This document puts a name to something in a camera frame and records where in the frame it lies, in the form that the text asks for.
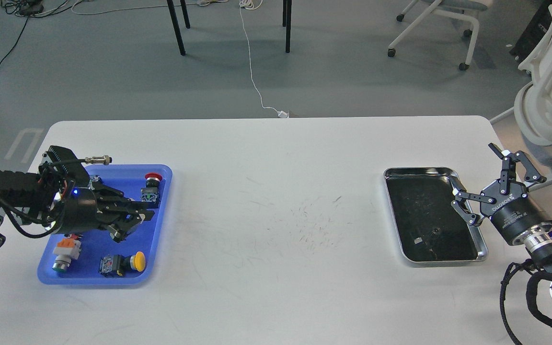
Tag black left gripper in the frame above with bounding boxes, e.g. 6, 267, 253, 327
58, 185, 155, 243

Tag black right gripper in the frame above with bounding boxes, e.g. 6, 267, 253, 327
451, 143, 552, 245

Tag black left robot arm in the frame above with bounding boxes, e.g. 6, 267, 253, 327
0, 158, 162, 247

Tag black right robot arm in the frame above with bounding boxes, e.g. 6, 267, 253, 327
451, 143, 552, 345

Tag blue plastic tray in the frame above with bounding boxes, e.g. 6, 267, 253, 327
37, 164, 173, 286

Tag silver metal tray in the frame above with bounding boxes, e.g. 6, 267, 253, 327
384, 167, 488, 266

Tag white rolling chair base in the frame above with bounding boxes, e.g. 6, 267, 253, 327
387, 0, 488, 71

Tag black table legs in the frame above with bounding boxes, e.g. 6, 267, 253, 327
166, 0, 292, 57

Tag red push button switch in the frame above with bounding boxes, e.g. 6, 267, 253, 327
140, 172, 163, 209

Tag yellow push button switch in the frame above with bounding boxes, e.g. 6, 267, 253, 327
98, 251, 147, 276

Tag green orange push button switch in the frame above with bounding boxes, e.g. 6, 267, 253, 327
52, 237, 81, 273

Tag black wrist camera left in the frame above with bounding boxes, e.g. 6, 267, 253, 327
38, 146, 90, 187

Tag white cable with plug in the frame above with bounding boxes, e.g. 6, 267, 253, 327
239, 0, 290, 118

